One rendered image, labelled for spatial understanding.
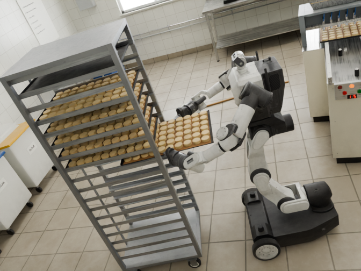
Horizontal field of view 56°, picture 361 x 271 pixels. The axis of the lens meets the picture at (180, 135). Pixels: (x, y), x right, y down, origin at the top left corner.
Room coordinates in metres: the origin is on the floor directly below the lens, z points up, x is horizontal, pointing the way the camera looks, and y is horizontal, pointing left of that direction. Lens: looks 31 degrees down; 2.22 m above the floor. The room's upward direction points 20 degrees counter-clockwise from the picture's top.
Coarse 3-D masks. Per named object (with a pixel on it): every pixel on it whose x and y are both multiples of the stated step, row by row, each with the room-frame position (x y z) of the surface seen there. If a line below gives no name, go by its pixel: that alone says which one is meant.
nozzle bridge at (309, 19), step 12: (300, 12) 3.01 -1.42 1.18; (312, 12) 2.90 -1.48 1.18; (324, 12) 2.83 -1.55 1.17; (336, 12) 2.86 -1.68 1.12; (348, 12) 2.81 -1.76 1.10; (360, 12) 2.77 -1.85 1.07; (300, 24) 2.93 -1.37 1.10; (312, 24) 2.96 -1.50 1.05; (324, 24) 2.86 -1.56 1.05; (336, 24) 2.82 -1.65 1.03
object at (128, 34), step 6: (126, 36) 2.15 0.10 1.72; (132, 36) 2.17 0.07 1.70; (132, 48) 2.15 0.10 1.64; (138, 60) 2.15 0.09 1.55; (144, 72) 2.15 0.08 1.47; (150, 84) 2.16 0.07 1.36; (150, 96) 2.15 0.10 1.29; (156, 108) 2.15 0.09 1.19; (162, 114) 2.17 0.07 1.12; (162, 120) 2.15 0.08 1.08; (180, 168) 2.15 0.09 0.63; (186, 186) 2.15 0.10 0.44; (192, 192) 2.16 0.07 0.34
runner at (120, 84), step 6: (114, 84) 1.75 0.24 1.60; (120, 84) 1.74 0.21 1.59; (90, 90) 1.77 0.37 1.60; (96, 90) 1.77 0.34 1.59; (102, 90) 1.76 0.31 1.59; (72, 96) 1.80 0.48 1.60; (78, 96) 1.79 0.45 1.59; (84, 96) 1.78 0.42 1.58; (48, 102) 1.82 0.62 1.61; (54, 102) 1.82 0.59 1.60; (60, 102) 1.81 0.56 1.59; (66, 102) 1.81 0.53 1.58; (30, 108) 1.85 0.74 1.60; (36, 108) 1.84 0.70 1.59; (42, 108) 1.83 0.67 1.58
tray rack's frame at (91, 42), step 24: (120, 24) 2.04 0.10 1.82; (48, 48) 2.10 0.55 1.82; (72, 48) 1.88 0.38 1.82; (96, 48) 1.72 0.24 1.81; (24, 72) 1.80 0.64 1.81; (48, 144) 1.84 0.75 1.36; (72, 192) 1.83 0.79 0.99; (96, 192) 2.06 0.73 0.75; (168, 216) 2.20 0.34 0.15; (192, 216) 2.10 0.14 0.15; (144, 240) 2.03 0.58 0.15; (120, 264) 1.82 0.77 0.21; (144, 264) 1.80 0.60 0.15; (192, 264) 1.71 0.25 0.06
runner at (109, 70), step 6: (114, 66) 1.74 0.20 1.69; (96, 72) 1.76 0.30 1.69; (102, 72) 1.75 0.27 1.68; (108, 72) 1.75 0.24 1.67; (78, 78) 1.78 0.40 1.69; (84, 78) 1.77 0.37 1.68; (90, 78) 1.77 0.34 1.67; (54, 84) 1.81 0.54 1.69; (60, 84) 1.80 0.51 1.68; (66, 84) 1.80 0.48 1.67; (36, 90) 1.83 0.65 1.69; (42, 90) 1.82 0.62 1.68; (48, 90) 1.82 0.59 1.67; (24, 96) 1.85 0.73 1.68; (30, 96) 1.84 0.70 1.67
